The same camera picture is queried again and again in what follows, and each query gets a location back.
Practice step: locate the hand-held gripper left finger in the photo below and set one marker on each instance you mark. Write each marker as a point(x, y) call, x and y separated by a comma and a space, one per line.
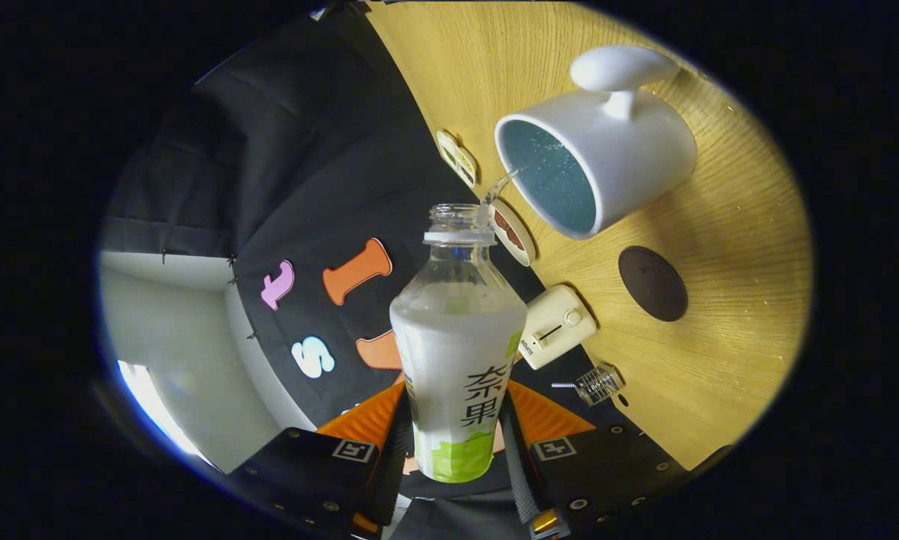
point(307, 469)

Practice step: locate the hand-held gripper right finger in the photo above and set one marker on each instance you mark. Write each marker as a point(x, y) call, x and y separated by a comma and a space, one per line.
point(607, 469)

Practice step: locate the white green label juice bottle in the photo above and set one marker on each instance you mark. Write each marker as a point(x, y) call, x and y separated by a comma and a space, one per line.
point(453, 360)

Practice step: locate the dark brown round coaster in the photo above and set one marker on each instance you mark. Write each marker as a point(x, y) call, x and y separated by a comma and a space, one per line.
point(653, 283)

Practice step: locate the white cup with blue inside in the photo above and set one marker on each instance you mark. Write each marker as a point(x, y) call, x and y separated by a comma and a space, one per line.
point(637, 150)

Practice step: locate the white toaster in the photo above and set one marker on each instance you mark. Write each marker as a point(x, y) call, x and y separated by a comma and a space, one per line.
point(554, 326)

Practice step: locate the wooden table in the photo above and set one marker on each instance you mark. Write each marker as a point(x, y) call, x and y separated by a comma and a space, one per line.
point(720, 360)

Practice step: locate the beige round plate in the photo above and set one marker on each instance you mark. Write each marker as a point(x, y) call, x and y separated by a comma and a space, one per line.
point(526, 255)

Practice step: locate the red food piece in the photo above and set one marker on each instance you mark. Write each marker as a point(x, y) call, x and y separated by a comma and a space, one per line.
point(515, 238)
point(503, 221)

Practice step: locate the black backdrop cloth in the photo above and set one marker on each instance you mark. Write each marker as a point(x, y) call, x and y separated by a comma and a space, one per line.
point(307, 150)

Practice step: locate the white divided condiment dish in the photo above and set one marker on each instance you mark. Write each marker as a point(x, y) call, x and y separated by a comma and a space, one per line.
point(457, 157)

